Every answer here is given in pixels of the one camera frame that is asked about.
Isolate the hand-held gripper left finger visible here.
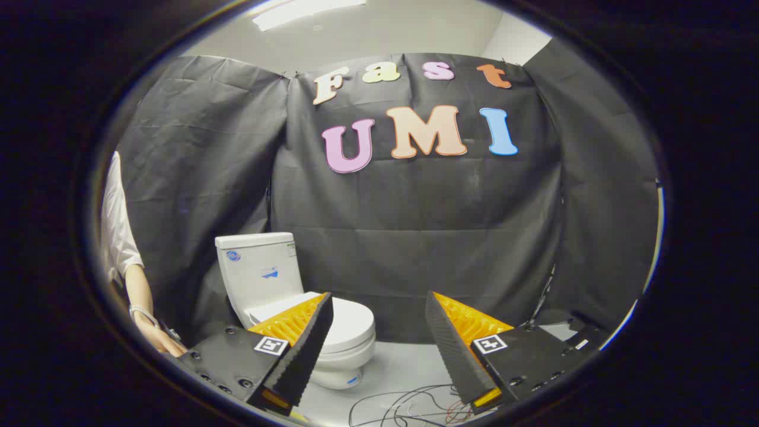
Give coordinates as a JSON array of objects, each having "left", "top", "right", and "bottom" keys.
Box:
[{"left": 177, "top": 292, "right": 334, "bottom": 417}]

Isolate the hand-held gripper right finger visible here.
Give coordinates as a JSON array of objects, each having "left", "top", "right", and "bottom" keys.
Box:
[{"left": 425, "top": 291, "right": 594, "bottom": 415}]

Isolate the white toilet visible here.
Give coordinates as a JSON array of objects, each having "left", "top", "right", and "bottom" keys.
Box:
[{"left": 215, "top": 232, "right": 377, "bottom": 390}]

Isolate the white toilet tank lid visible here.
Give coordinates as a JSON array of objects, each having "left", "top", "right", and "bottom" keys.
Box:
[{"left": 215, "top": 232, "right": 295, "bottom": 250}]

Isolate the black backdrop cloth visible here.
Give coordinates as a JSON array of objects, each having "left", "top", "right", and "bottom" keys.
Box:
[{"left": 116, "top": 37, "right": 660, "bottom": 348}]

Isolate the dark metal object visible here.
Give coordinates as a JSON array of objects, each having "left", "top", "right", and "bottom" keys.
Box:
[{"left": 159, "top": 320, "right": 186, "bottom": 346}]

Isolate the white wristband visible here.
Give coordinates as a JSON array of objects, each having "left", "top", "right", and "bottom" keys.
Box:
[{"left": 129, "top": 305, "right": 161, "bottom": 328}]

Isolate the bundle of floor cables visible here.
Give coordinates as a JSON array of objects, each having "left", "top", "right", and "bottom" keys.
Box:
[{"left": 349, "top": 384, "right": 475, "bottom": 427}]

